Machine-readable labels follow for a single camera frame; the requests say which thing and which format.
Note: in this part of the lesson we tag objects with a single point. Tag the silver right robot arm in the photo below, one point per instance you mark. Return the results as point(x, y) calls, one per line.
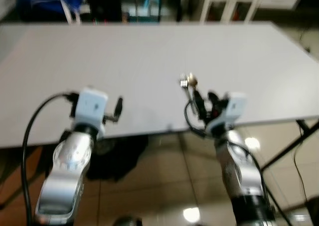
point(241, 171)

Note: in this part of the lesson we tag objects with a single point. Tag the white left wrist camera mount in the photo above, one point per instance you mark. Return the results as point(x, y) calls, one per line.
point(92, 104)

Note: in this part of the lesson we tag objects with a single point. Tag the white shelf frame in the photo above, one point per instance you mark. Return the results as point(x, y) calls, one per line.
point(239, 2)

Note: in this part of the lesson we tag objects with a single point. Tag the golden metal spoon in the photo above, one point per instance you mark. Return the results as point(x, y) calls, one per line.
point(192, 79)

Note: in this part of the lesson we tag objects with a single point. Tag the black bag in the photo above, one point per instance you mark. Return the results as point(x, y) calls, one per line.
point(117, 156)

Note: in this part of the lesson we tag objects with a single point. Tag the black table leg frame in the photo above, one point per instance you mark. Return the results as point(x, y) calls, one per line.
point(291, 144)

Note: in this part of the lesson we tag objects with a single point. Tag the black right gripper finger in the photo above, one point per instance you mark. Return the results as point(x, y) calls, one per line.
point(212, 97)
point(199, 106)

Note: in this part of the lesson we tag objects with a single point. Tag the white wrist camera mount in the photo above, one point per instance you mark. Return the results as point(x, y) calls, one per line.
point(92, 104)
point(233, 105)

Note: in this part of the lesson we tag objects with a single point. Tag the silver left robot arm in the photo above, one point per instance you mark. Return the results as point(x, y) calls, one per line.
point(67, 171)

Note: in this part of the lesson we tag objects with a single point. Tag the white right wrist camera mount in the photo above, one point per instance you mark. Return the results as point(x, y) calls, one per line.
point(233, 105)

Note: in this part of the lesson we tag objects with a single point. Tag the blue crate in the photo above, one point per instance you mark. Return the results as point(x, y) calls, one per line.
point(47, 2)

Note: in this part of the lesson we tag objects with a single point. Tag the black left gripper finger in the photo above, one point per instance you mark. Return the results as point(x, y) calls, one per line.
point(119, 107)

